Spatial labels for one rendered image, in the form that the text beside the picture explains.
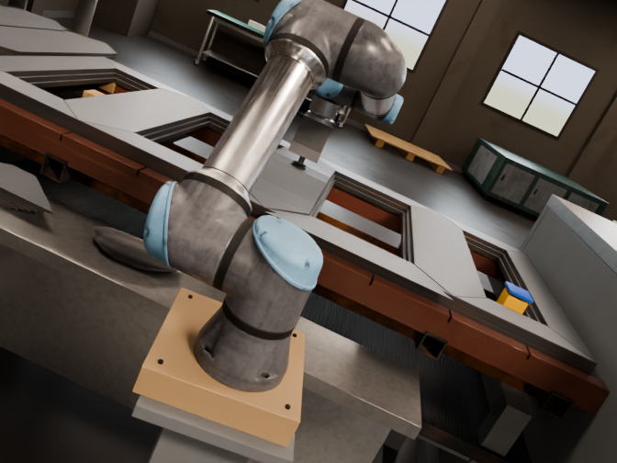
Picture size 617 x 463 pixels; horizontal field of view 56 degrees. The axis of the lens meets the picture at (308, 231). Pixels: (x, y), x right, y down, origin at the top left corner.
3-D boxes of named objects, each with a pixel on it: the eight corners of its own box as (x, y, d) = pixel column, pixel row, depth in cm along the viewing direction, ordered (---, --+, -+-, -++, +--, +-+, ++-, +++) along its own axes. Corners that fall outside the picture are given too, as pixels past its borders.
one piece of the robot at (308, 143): (342, 112, 160) (318, 165, 165) (312, 98, 159) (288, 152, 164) (340, 116, 150) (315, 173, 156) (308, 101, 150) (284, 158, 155)
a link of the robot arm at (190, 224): (218, 280, 80) (373, 4, 99) (123, 233, 81) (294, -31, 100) (222, 301, 91) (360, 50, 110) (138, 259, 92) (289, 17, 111)
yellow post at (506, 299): (465, 351, 146) (505, 287, 140) (484, 359, 146) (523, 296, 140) (468, 360, 141) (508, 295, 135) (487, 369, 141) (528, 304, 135)
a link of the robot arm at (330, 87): (361, 78, 135) (366, 78, 145) (318, 58, 136) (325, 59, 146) (347, 109, 137) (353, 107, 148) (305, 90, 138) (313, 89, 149)
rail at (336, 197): (95, 84, 200) (101, 68, 198) (510, 278, 197) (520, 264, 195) (83, 85, 191) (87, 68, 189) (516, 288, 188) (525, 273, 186)
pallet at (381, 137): (437, 163, 967) (441, 156, 963) (449, 178, 877) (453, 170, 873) (361, 129, 950) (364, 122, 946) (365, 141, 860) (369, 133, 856)
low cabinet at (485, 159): (545, 211, 993) (566, 176, 972) (585, 243, 848) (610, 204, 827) (458, 173, 972) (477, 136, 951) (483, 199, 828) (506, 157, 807)
